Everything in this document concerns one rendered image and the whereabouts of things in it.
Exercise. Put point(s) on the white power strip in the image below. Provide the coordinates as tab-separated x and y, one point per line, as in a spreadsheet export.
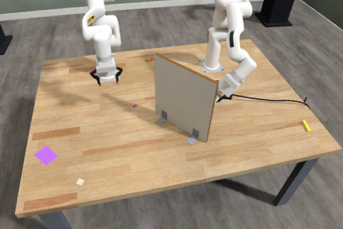
219	95

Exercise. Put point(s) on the yellow rectangular bar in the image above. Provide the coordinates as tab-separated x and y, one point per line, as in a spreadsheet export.
306	126

